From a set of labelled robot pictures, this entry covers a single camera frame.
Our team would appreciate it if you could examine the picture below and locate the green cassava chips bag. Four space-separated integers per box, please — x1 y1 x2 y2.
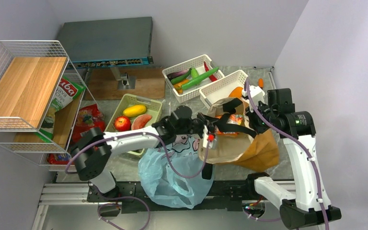
36 76 86 143

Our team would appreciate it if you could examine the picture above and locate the yellow canvas tote bag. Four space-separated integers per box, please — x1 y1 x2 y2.
198 97 279 173

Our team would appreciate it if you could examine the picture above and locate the red toy apple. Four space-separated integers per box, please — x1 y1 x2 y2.
113 115 131 132

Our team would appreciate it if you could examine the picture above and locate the grey metal camera stand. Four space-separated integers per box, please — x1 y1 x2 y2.
110 67 137 90

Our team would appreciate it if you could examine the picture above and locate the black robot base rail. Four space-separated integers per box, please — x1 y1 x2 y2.
87 180 260 214

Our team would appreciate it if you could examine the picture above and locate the orange toy ginger root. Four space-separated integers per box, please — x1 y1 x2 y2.
173 79 190 95

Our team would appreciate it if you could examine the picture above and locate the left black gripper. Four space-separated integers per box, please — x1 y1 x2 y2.
175 113 219 138

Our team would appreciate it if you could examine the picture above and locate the grey network switch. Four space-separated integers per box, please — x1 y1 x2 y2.
57 17 153 69

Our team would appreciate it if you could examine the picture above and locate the light green plastic basket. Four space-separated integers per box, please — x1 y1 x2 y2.
105 93 162 138

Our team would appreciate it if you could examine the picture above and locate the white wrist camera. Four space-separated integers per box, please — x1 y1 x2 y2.
202 126 218 150
241 85 265 106

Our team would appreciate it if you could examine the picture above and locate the red toy chili pepper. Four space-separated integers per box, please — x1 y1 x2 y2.
203 62 219 83

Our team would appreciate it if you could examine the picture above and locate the orange toy carrot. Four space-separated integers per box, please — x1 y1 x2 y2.
228 87 243 98

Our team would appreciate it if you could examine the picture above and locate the orange snack packet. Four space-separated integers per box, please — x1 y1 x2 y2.
215 114 244 138

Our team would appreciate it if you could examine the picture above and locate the yellow toy lemon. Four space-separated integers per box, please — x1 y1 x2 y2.
123 104 147 117

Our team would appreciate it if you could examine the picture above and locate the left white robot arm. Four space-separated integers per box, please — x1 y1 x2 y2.
65 106 218 201

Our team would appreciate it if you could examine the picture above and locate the green toy vegetable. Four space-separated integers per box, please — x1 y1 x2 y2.
171 68 192 85

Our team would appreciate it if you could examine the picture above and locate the purple toy eggplant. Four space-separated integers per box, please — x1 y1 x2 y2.
167 70 188 81

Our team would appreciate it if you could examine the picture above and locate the orange handled screwdriver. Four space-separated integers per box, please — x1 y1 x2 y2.
258 78 264 89

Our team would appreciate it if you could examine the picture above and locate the white basket with vegetables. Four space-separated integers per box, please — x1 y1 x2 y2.
162 54 225 103

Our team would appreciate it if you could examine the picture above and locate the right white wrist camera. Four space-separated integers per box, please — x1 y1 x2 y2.
241 85 265 106

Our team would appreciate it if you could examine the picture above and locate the red snack packet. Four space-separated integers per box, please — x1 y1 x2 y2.
71 104 105 143

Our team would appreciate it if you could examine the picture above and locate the blue printed plastic grocery bag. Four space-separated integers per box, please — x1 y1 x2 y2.
138 135 214 209

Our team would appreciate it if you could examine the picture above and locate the empty white plastic basket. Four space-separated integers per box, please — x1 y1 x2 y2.
199 70 249 109

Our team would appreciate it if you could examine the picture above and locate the green toy cucumber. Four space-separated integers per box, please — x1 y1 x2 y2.
191 68 199 79

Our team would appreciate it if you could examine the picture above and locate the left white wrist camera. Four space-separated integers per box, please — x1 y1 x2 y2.
202 126 218 150

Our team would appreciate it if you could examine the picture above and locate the long green toy pepper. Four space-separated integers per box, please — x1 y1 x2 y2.
183 67 219 89

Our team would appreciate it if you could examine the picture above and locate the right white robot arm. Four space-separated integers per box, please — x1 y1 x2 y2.
242 86 342 230

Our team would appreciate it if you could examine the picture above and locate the toy watermelon slice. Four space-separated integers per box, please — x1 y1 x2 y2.
131 114 152 130

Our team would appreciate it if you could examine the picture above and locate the white wire shelf rack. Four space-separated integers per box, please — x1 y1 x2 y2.
0 40 91 172

